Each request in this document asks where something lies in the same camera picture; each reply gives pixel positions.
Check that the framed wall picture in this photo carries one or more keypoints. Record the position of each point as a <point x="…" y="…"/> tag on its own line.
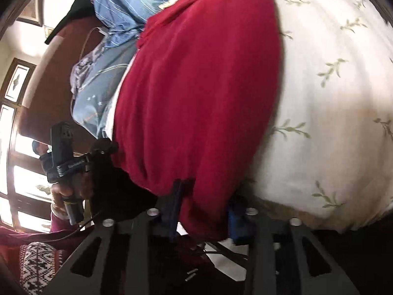
<point x="30" y="9"/>

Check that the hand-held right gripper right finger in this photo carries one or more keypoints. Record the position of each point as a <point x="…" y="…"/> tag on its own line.
<point x="235" y="222"/>

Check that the black white patterned knit cloth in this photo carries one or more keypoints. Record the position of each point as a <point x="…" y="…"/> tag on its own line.
<point x="40" y="267"/>

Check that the person's left hand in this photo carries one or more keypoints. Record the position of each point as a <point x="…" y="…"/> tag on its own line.
<point x="78" y="187"/>

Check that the white leaf-print quilt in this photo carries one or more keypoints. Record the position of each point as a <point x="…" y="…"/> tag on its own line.
<point x="322" y="113"/>

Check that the grey-blue star-print pillow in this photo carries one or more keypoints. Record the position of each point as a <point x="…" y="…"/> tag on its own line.
<point x="95" y="98"/>

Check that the person's left forearm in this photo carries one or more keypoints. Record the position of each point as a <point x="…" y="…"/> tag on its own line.
<point x="61" y="224"/>

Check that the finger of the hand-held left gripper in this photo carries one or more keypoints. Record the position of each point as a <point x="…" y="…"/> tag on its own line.
<point x="104" y="149"/>

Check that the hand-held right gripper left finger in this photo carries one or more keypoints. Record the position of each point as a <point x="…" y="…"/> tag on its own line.
<point x="175" y="204"/>

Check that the blue plaid bed sheet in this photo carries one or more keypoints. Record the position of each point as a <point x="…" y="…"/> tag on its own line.
<point x="138" y="0"/>

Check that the brown wooden headboard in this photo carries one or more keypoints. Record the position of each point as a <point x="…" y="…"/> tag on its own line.
<point x="55" y="92"/>

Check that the wooden framed window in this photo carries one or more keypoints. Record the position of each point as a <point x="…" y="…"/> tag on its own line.
<point x="21" y="175"/>

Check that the red knit sweater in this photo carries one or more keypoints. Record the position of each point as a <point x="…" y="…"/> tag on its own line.
<point x="199" y="98"/>

